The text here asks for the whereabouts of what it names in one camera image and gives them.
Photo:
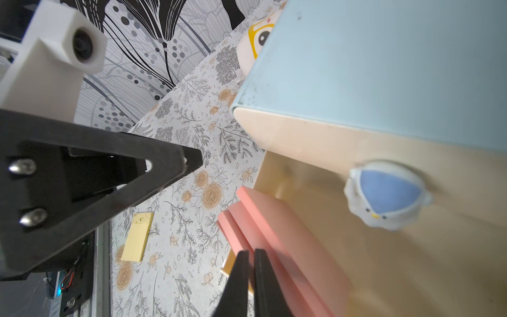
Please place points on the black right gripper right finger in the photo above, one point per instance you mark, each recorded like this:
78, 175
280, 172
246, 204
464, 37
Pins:
268, 296

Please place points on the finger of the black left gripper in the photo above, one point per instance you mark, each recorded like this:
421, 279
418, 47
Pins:
59, 181

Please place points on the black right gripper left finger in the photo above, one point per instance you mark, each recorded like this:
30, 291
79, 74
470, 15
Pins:
234, 300

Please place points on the pink sticky note pad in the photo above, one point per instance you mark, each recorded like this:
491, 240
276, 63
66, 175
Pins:
309, 279

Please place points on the small yellow sticky note pad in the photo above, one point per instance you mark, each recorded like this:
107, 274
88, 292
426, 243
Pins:
138, 234

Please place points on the light blue drawer cabinet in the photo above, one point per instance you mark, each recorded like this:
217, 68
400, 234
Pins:
342, 85

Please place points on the pink white plush toy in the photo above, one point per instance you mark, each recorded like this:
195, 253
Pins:
253, 41

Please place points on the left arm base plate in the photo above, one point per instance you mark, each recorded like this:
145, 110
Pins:
70, 291

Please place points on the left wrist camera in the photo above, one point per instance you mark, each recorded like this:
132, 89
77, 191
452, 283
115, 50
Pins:
60, 46

